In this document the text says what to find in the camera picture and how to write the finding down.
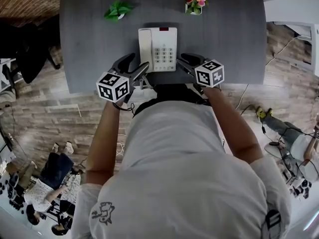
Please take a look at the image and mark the white desk telephone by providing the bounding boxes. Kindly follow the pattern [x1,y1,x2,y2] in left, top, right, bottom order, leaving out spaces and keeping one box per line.
[138,27,178,72]

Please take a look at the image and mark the black office chair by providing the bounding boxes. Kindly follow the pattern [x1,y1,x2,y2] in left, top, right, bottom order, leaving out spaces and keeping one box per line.
[0,17,62,85]

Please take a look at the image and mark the person's right forearm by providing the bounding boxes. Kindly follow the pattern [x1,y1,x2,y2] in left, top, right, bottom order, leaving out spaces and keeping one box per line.
[201,85,265,164]

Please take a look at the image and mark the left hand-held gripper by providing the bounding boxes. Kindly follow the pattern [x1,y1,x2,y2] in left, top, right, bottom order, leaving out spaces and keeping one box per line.
[96,53,152,105]

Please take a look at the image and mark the green leafy potted plant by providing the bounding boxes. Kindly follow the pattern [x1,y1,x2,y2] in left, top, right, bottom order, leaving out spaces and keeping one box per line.
[103,0,136,22]

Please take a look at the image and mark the grey desk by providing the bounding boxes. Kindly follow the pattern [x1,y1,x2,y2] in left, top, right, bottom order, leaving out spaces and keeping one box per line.
[59,0,267,95]

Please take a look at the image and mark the person's black trousers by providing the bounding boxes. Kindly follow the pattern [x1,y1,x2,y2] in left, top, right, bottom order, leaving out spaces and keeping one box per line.
[153,83,210,107]

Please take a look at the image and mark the black shoulder strap clip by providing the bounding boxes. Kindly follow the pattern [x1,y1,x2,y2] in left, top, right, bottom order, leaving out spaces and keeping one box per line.
[265,209,283,232]

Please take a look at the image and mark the black wrist cord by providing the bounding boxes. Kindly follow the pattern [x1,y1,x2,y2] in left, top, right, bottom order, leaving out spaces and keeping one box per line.
[112,102,136,112]

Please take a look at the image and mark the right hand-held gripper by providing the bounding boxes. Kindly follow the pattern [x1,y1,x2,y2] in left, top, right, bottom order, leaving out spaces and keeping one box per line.
[176,52,225,97]

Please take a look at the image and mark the white floor cable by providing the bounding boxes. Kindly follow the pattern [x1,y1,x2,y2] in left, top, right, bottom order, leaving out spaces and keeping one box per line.
[233,83,250,116]
[265,35,310,67]

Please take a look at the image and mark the person's white t-shirt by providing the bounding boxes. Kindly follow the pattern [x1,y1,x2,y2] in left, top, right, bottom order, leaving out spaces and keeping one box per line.
[71,100,293,239]

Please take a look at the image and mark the person's left forearm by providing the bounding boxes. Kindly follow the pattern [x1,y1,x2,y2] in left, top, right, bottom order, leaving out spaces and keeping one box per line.
[85,100,131,187]

